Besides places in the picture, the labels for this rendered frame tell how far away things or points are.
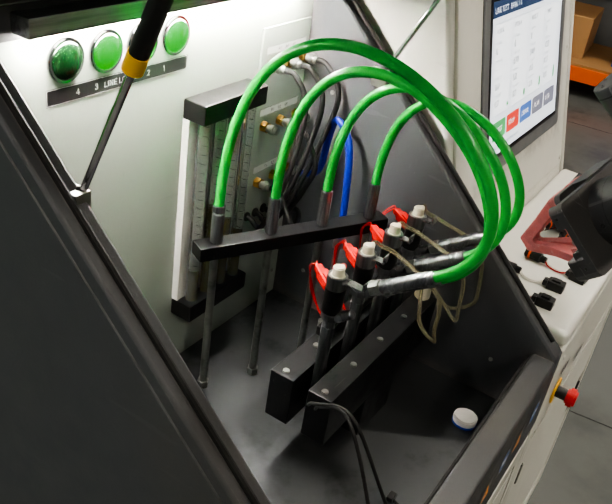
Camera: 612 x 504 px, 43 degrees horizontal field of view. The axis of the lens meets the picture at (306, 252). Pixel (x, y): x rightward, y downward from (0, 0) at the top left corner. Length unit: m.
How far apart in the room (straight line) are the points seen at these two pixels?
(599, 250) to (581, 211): 0.03
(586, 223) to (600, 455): 2.11
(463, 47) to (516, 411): 0.57
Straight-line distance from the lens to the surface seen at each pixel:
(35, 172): 0.76
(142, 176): 1.07
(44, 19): 0.84
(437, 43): 1.25
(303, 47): 0.93
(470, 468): 1.07
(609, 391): 3.00
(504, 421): 1.16
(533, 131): 1.69
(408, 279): 0.95
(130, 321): 0.74
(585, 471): 2.63
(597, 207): 0.64
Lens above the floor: 1.67
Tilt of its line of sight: 31 degrees down
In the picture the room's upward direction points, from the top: 9 degrees clockwise
